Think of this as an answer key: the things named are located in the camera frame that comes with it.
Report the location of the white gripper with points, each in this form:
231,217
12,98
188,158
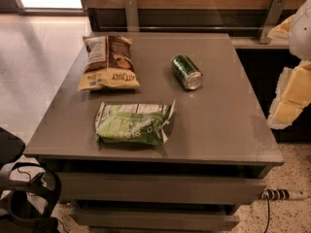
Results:
301,33

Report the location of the green soda can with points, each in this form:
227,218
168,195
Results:
186,72

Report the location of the grey drawer cabinet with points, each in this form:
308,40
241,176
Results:
179,154

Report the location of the striped power strip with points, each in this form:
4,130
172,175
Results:
283,194

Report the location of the green chip bag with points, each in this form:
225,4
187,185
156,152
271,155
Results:
132,123

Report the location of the brown yellow chip bag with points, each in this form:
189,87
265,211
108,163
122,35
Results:
109,64

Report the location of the upper grey drawer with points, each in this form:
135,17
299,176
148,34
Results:
159,189

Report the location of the grey drawer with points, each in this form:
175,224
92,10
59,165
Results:
154,221
159,189

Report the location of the lower grey drawer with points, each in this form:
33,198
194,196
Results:
154,221

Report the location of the right metal wall bracket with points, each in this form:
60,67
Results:
272,16

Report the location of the metal wall bracket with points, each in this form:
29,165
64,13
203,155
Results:
131,14
272,16

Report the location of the left metal wall bracket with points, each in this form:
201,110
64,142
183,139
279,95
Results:
131,14

